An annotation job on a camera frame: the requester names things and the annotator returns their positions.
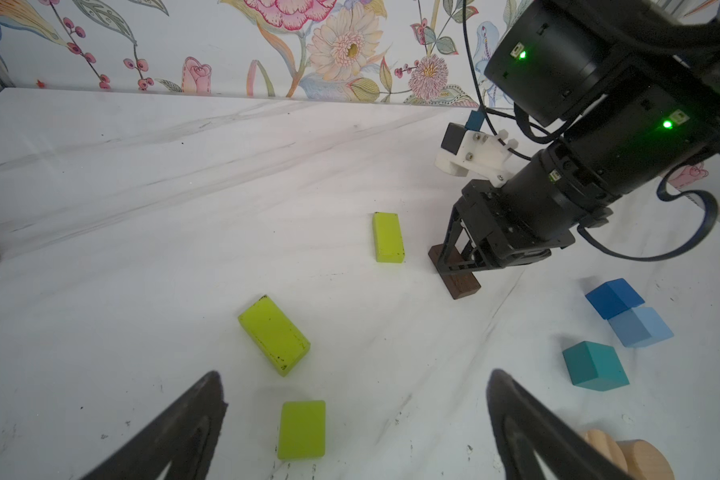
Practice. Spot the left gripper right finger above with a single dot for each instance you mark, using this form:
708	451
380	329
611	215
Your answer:
528	435

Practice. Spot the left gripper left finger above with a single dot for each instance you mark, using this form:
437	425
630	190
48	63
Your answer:
179	443

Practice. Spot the light blue cube block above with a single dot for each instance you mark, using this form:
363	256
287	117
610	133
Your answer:
640	327

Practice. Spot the lime green long block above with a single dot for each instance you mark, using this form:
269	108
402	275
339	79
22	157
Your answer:
276	336

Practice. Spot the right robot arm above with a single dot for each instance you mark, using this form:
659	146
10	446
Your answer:
615	93

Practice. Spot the small lime green block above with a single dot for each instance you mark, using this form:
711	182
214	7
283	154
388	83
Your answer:
302	432

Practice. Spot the dark blue cube block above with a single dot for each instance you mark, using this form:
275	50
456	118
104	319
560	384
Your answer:
613	298

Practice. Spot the dark brown wood block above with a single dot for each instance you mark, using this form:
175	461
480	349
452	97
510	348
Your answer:
460	285

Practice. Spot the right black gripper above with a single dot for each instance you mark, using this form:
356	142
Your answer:
523	221

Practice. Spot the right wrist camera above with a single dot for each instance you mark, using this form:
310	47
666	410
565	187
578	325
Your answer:
466	148

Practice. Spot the natural wood cylinder left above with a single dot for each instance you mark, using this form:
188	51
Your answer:
607	447

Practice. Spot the teal cube block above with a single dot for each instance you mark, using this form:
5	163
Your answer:
594	366

